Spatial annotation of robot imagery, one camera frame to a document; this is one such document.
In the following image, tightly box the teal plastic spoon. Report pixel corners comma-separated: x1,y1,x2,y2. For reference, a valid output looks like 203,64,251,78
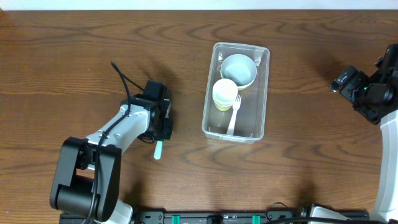
154,141,164,160

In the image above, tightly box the yellow plastic cup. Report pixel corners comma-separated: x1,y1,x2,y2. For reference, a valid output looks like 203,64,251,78
214,101,233,111

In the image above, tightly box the white plastic cup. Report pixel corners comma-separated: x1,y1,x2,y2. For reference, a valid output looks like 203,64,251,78
213,78,238,101

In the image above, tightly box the white plastic fork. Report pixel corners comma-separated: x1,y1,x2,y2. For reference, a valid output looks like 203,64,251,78
226,95,242,136

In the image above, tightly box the yellow plastic bowl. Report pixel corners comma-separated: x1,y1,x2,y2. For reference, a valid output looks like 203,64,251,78
237,78,256,91

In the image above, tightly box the grey plastic bowl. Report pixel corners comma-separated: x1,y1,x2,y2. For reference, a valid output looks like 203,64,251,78
220,54,257,86

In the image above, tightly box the grey-blue plastic cup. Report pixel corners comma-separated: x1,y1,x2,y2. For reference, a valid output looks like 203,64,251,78
213,97,234,107

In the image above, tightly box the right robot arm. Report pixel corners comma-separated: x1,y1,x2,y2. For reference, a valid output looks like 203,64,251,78
330,66,397,223

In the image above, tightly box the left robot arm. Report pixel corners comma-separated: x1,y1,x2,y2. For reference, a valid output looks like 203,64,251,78
50,91,172,223

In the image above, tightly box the clear plastic container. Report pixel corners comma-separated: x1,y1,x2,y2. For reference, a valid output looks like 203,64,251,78
201,42,271,143

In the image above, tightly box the black mounting rail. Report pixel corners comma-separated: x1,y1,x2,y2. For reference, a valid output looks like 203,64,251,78
58,210,371,224

